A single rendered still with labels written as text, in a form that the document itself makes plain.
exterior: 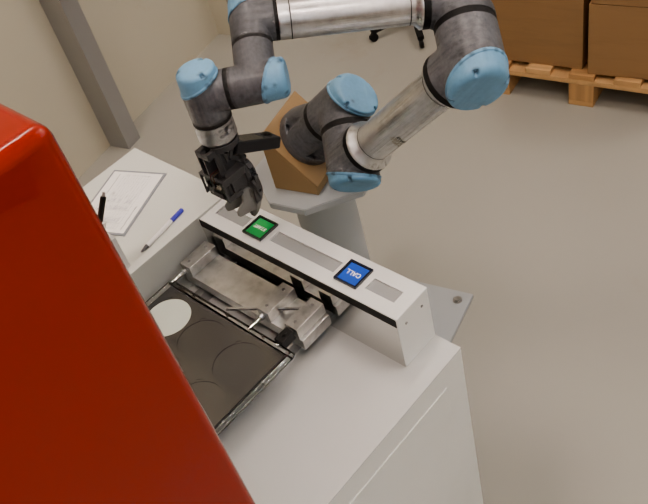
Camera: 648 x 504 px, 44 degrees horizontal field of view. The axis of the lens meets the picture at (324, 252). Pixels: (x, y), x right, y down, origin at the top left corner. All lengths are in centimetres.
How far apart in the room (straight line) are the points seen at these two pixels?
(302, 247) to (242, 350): 24
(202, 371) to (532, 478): 112
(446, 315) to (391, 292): 119
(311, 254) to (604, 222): 156
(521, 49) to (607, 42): 36
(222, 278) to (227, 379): 29
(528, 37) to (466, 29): 197
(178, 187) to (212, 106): 46
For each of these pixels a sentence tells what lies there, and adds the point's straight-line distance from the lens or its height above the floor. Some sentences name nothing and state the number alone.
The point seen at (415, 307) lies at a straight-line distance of 150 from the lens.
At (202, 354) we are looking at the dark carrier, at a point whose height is 90.
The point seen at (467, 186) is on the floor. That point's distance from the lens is 316.
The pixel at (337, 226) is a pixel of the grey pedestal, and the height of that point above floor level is 68.
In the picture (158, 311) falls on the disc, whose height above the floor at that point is 90.
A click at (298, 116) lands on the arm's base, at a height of 100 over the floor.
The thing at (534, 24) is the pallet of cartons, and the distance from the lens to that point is 342.
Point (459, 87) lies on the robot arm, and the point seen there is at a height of 125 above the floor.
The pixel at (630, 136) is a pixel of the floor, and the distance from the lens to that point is 335.
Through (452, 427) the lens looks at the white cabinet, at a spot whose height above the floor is 63.
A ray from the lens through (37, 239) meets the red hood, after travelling 56.
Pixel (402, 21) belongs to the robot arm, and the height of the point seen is 132.
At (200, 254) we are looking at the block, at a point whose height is 91.
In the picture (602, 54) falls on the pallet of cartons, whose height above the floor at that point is 24.
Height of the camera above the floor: 207
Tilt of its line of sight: 44 degrees down
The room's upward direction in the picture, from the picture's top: 17 degrees counter-clockwise
